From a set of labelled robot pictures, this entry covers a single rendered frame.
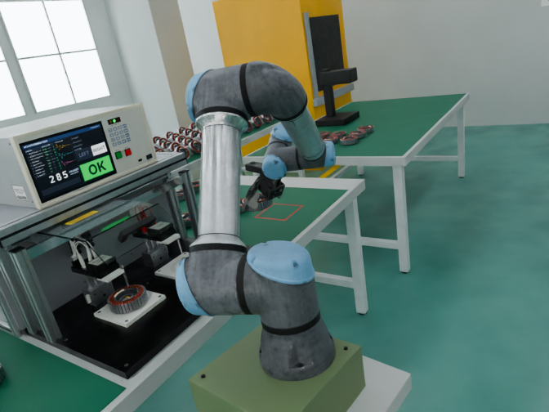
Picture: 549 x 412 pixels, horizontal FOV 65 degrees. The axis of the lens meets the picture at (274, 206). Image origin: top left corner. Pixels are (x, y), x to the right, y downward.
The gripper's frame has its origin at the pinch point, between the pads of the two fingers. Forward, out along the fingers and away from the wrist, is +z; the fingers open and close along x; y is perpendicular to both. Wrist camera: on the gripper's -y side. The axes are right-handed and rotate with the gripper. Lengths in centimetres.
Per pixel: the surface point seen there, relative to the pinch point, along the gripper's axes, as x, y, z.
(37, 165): -66, -23, -23
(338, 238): 98, -5, 83
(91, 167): -51, -24, -17
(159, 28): 164, -336, 105
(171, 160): -22.4, -24.5, -9.4
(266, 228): 5.5, 4.3, 13.3
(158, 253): -36.4, -6.5, 14.9
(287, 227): 9.9, 10.3, 9.3
